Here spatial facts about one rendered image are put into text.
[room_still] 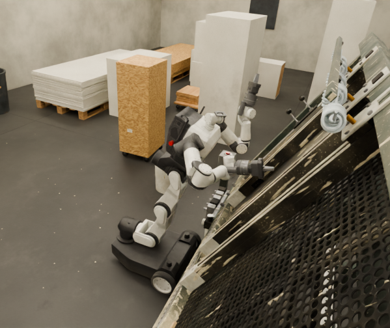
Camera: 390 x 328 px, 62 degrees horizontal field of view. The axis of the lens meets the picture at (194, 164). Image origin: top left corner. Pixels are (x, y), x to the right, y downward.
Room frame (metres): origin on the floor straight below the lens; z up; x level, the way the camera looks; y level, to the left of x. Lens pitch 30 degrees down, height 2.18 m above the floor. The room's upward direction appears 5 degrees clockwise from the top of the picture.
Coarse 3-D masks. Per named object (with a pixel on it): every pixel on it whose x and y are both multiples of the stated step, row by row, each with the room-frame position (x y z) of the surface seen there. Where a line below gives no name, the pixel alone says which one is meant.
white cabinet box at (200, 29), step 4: (204, 20) 6.83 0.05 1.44; (196, 24) 6.56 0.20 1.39; (200, 24) 6.53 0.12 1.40; (204, 24) 6.50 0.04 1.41; (196, 28) 6.56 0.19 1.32; (200, 28) 6.53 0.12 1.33; (204, 28) 6.50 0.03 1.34; (196, 32) 6.55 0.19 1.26; (200, 32) 6.53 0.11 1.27; (196, 36) 6.55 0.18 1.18; (200, 36) 6.52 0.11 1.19; (196, 40) 6.55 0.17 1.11; (200, 40) 6.52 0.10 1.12; (196, 44) 6.55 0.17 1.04; (200, 44) 6.52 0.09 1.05; (196, 48) 6.55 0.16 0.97; (200, 48) 6.52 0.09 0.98; (196, 52) 6.54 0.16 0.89; (200, 52) 6.51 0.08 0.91; (196, 56) 6.54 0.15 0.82; (200, 56) 6.51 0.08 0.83; (196, 60) 6.54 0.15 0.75; (200, 60) 6.51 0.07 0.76
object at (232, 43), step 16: (208, 16) 4.62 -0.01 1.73; (224, 16) 4.58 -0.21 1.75; (240, 16) 4.76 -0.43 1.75; (256, 16) 4.95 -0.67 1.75; (208, 32) 4.61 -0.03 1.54; (224, 32) 4.53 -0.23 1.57; (240, 32) 4.45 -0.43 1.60; (256, 32) 4.76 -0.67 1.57; (208, 48) 4.60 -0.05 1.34; (224, 48) 4.52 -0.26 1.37; (240, 48) 4.44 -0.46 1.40; (256, 48) 4.91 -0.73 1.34; (208, 64) 4.60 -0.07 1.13; (224, 64) 4.51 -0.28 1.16; (240, 64) 4.43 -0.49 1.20; (256, 64) 5.07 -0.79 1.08; (208, 80) 4.59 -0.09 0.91; (224, 80) 4.50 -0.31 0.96; (240, 80) 4.42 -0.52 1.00; (208, 96) 4.58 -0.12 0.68; (224, 96) 4.49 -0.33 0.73; (240, 96) 4.47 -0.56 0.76; (208, 112) 4.57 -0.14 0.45; (240, 128) 4.74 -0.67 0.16
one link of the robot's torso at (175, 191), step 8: (176, 176) 1.90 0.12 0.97; (176, 184) 1.90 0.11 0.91; (184, 184) 2.01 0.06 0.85; (168, 192) 1.96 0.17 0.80; (176, 192) 1.91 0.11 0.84; (160, 200) 1.98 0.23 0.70; (168, 200) 1.96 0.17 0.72; (176, 200) 1.94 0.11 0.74; (168, 208) 1.95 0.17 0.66; (168, 216) 1.94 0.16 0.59
